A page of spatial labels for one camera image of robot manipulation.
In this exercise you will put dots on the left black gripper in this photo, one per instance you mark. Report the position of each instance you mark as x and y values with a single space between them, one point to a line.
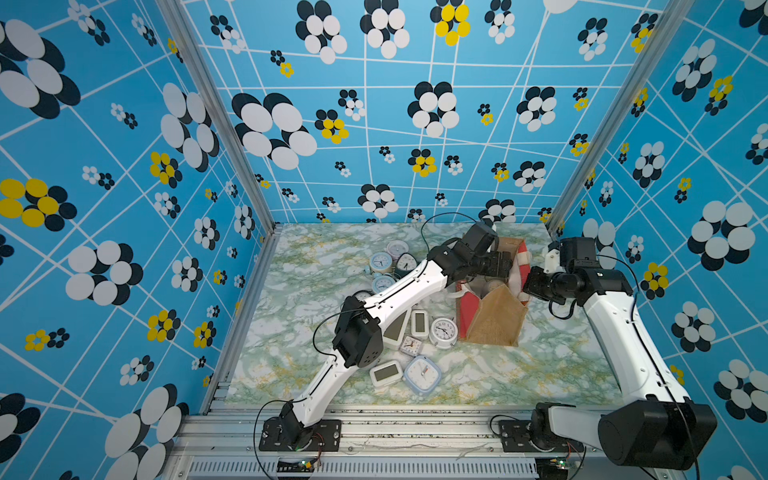
494 267

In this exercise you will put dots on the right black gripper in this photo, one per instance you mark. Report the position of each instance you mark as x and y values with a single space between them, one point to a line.
530 284

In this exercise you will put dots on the dark green triangular clock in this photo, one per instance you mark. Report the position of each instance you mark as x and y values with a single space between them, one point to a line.
405 264

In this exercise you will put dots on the white twin-bell alarm clock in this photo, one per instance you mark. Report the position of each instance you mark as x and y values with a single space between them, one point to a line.
443 333

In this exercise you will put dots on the light blue square alarm clock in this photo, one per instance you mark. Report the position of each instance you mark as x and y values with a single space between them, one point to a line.
422 375

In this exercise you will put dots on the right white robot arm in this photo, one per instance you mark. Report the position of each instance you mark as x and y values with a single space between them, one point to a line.
658 425

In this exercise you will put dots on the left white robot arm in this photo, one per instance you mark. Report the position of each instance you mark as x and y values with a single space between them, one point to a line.
358 333

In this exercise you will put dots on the pink round alarm clock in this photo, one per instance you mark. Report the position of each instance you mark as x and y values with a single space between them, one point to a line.
396 248

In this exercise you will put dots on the small white digital clock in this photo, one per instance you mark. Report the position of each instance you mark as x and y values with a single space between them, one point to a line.
419 323

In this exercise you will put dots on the blue twin-bell alarm clock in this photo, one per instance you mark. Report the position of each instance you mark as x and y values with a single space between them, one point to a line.
379 264

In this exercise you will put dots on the cream blue round clock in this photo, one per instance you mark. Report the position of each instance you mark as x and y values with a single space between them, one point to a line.
381 283

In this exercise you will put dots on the large white digital clock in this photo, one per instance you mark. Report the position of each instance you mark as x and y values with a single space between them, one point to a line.
394 334

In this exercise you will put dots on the small clear square clock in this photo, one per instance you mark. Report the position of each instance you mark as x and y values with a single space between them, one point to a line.
411 346

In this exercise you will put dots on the lowest white digital clock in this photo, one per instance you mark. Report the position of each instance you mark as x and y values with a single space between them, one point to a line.
386 374

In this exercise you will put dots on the right green circuit board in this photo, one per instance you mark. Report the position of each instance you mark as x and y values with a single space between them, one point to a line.
552 468

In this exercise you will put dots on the green circuit board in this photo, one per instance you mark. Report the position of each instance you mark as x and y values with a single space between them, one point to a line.
552 468
298 466

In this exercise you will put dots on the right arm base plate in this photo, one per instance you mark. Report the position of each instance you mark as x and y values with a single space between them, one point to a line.
518 436

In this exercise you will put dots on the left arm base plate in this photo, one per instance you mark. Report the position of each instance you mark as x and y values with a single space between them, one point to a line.
277 436

